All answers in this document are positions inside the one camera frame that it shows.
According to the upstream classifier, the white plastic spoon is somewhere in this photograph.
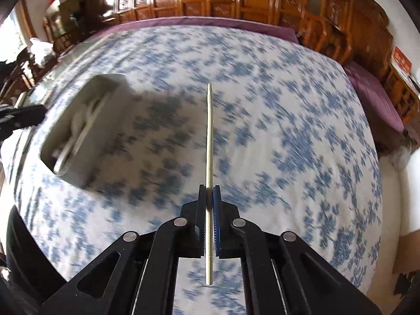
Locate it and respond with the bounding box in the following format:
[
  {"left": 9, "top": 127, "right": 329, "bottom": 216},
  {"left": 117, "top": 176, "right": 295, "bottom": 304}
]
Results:
[{"left": 53, "top": 94, "right": 110, "bottom": 175}]

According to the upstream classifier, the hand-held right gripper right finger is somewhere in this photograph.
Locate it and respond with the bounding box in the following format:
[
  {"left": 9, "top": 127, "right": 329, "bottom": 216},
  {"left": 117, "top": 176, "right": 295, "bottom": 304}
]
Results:
[{"left": 213, "top": 185, "right": 383, "bottom": 315}]

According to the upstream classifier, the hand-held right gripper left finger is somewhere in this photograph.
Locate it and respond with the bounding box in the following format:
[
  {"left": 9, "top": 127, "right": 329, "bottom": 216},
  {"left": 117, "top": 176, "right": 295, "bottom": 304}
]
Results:
[{"left": 41, "top": 184, "right": 211, "bottom": 315}]

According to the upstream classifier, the white plastic bag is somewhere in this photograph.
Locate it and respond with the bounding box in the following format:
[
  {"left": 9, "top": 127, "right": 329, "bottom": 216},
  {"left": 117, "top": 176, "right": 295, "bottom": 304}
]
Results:
[{"left": 29, "top": 38, "right": 55, "bottom": 65}]

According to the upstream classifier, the blue floral tablecloth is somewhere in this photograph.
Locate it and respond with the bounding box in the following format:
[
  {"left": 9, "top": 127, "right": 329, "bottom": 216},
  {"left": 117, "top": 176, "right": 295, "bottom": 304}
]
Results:
[{"left": 0, "top": 24, "right": 384, "bottom": 315}]

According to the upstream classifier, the purple cloth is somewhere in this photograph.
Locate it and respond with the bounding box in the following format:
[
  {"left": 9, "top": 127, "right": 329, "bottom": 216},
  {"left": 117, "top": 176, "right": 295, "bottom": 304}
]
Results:
[{"left": 57, "top": 16, "right": 406, "bottom": 133}]

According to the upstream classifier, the grey utensil tray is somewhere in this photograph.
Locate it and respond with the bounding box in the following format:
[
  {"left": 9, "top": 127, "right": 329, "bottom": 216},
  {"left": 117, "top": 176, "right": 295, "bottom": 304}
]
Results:
[{"left": 40, "top": 74, "right": 132, "bottom": 188}]

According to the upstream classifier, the cream chopstick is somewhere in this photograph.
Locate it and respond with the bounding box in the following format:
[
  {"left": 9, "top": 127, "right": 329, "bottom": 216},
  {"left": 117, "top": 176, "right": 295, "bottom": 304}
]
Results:
[{"left": 205, "top": 83, "right": 215, "bottom": 285}]

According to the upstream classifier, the wooden chair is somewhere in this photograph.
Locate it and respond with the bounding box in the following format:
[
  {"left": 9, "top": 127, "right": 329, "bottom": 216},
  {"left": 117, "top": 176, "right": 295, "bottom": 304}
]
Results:
[
  {"left": 382, "top": 62, "right": 420, "bottom": 128},
  {"left": 299, "top": 13, "right": 354, "bottom": 65}
]

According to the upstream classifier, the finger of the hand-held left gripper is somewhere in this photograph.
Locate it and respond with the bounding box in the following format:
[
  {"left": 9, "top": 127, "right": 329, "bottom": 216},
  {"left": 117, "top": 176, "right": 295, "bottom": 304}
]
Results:
[{"left": 0, "top": 104, "right": 46, "bottom": 129}]

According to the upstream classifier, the red desk calendar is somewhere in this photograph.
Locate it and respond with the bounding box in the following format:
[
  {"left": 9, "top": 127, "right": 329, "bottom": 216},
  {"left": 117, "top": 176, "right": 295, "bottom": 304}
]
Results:
[{"left": 392, "top": 46, "right": 413, "bottom": 73}]

